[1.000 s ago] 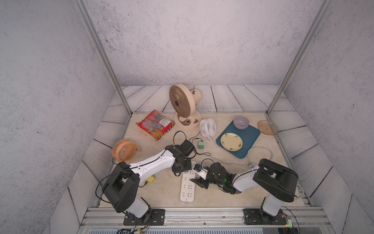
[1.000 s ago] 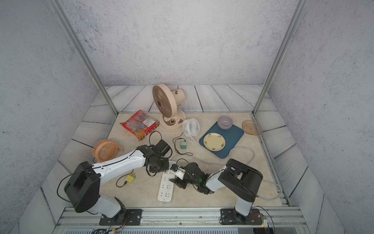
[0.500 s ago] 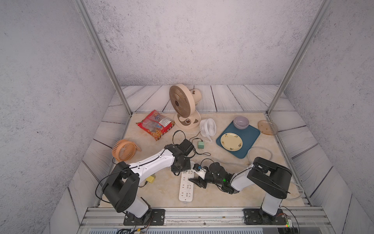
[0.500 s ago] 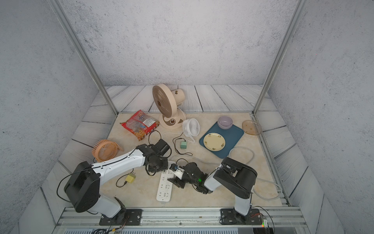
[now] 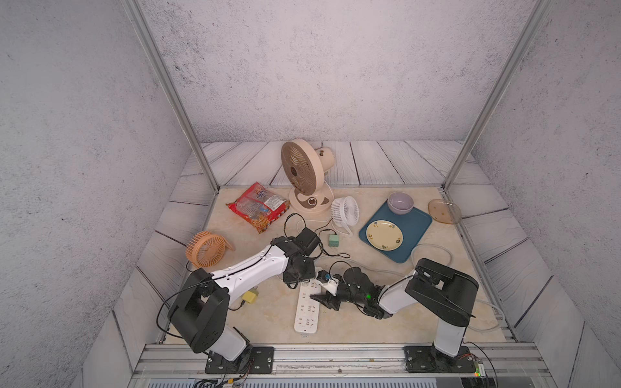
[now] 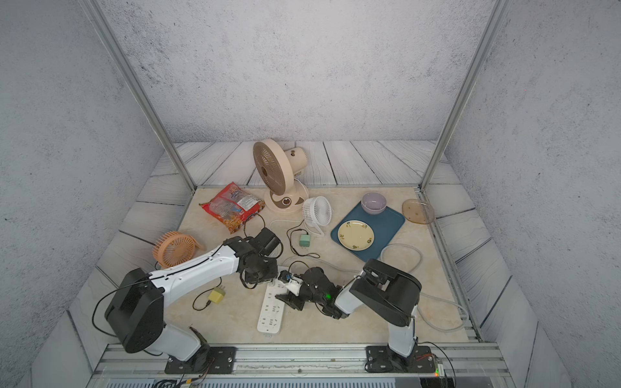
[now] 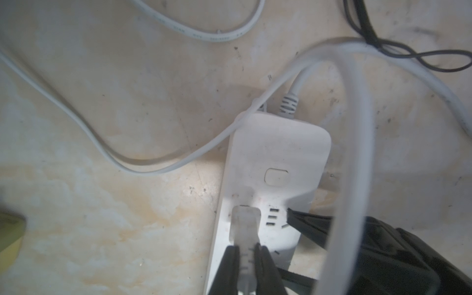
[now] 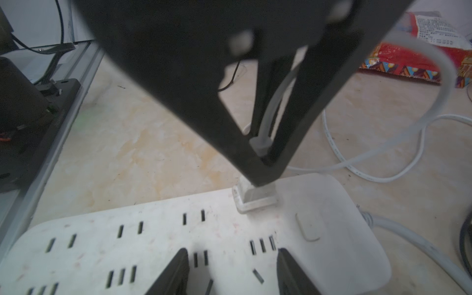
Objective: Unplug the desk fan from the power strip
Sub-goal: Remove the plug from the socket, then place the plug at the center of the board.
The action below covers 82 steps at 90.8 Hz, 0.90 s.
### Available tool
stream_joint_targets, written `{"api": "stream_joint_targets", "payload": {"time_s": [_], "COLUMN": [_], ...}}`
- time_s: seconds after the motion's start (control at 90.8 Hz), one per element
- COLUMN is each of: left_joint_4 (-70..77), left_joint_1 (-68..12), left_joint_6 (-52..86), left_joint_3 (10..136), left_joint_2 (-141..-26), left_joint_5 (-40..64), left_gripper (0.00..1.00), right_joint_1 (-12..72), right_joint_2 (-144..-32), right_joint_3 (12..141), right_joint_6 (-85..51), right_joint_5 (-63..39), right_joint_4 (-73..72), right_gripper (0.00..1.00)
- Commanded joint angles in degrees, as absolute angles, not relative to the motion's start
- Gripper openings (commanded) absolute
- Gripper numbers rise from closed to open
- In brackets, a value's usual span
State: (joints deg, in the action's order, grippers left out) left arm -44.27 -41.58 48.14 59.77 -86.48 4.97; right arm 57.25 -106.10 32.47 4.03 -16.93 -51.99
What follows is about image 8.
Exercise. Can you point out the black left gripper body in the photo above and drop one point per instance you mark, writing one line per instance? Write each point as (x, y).
(180, 35)

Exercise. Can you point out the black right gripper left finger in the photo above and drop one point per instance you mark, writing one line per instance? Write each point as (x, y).
(174, 278)

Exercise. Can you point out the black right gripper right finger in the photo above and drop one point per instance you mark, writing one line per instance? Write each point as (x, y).
(292, 280)

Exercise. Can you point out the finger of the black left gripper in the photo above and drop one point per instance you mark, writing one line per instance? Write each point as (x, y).
(190, 92)
(318, 70)

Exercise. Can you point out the white power strip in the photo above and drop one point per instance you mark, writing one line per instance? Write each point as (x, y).
(123, 251)

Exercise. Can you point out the white fan plug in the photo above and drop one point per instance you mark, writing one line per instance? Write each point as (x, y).
(246, 196)

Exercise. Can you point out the aluminium front rail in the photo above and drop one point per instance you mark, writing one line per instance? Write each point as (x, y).
(17, 206)

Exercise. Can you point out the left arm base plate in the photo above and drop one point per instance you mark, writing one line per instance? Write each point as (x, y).
(33, 125)

